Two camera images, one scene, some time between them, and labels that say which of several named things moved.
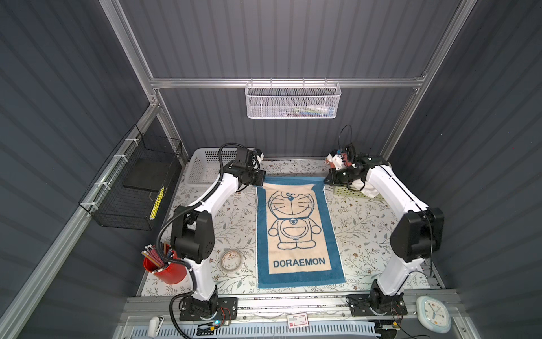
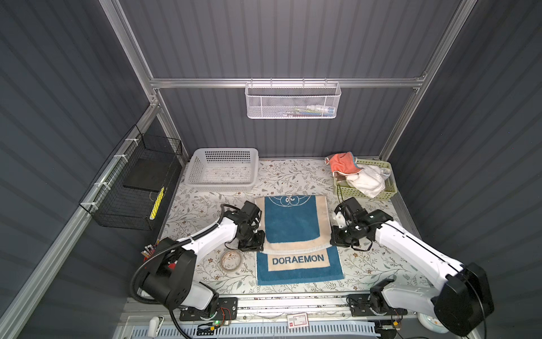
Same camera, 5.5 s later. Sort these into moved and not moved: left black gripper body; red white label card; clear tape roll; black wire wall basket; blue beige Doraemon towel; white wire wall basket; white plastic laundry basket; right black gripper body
Moved: blue beige Doraemon towel; left black gripper body; right black gripper body
Not moved: red white label card; white plastic laundry basket; clear tape roll; black wire wall basket; white wire wall basket
